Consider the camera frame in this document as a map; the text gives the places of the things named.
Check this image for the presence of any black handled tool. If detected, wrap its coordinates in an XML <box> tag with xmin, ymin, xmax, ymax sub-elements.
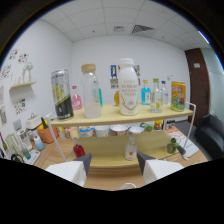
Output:
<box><xmin>175</xmin><ymin>144</ymin><xmax>188</xmax><ymax>157</ymax></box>

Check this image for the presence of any orange container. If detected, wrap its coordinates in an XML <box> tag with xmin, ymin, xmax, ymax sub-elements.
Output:
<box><xmin>36</xmin><ymin>124</ymin><xmax>59</xmax><ymax>145</ymax></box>

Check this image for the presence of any white scale with green cup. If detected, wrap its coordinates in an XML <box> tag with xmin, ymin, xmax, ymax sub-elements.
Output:
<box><xmin>19</xmin><ymin>148</ymin><xmax>41</xmax><ymax>166</ymax></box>

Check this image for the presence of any white notebook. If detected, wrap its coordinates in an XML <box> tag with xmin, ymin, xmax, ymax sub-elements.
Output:
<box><xmin>166</xmin><ymin>128</ymin><xmax>200</xmax><ymax>158</ymax></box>

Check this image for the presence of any green glass with limes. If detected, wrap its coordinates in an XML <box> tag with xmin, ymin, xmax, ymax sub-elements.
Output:
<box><xmin>166</xmin><ymin>137</ymin><xmax>181</xmax><ymax>154</ymax></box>

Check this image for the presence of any clear bottle red label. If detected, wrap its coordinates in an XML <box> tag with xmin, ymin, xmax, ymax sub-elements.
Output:
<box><xmin>124</xmin><ymin>134</ymin><xmax>138</xmax><ymax>162</ymax></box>

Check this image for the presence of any white milk bottle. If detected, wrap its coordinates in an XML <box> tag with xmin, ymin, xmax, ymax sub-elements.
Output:
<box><xmin>117</xmin><ymin>57</ymin><xmax>140</xmax><ymax>117</ymax></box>

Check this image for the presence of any red liquid bottle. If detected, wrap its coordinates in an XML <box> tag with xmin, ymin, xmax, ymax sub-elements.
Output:
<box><xmin>72</xmin><ymin>137</ymin><xmax>86</xmax><ymax>159</ymax></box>

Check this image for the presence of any small teal bottle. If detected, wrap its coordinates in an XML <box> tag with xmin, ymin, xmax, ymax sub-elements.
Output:
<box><xmin>98</xmin><ymin>87</ymin><xmax>104</xmax><ymax>108</ymax></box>

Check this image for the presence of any white figurine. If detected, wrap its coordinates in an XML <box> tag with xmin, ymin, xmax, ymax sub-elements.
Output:
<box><xmin>21</xmin><ymin>61</ymin><xmax>34</xmax><ymax>84</ymax></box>

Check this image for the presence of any yellow colourful can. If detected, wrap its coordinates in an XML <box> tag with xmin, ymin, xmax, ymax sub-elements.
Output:
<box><xmin>170</xmin><ymin>81</ymin><xmax>187</xmax><ymax>112</ymax></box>

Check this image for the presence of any small blue bottle yellow cap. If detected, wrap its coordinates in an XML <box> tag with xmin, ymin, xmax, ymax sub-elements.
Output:
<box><xmin>141</xmin><ymin>79</ymin><xmax>152</xmax><ymax>106</ymax></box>

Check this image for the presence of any brown door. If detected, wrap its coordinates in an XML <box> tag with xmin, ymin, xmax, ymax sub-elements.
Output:
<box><xmin>184</xmin><ymin>47</ymin><xmax>214</xmax><ymax>126</ymax></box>

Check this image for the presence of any clear bottle blue cap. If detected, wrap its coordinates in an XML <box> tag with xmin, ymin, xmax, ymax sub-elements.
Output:
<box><xmin>161</xmin><ymin>80</ymin><xmax>169</xmax><ymax>105</ymax></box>

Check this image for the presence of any black office chair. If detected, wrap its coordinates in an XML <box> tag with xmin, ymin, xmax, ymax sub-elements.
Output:
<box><xmin>194</xmin><ymin>113</ymin><xmax>224</xmax><ymax>160</ymax></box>

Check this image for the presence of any wooden wall shelf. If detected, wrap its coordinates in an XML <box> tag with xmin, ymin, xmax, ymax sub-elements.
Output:
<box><xmin>9</xmin><ymin>81</ymin><xmax>37</xmax><ymax>92</ymax></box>

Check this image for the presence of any small pink bottle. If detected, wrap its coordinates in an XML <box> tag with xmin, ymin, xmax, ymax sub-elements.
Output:
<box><xmin>71</xmin><ymin>85</ymin><xmax>83</xmax><ymax>111</ymax></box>

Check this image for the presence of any two-tier wooden shelf rack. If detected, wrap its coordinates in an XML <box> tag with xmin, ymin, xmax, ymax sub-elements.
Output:
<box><xmin>46</xmin><ymin>101</ymin><xmax>198</xmax><ymax>169</ymax></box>

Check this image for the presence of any clear bottle green cap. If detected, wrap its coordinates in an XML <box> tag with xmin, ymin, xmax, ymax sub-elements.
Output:
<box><xmin>149</xmin><ymin>78</ymin><xmax>164</xmax><ymax>114</ymax></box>

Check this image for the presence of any tall clear bottle cork lid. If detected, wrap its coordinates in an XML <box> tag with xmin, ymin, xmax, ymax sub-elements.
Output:
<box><xmin>80</xmin><ymin>63</ymin><xmax>102</xmax><ymax>120</ymax></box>

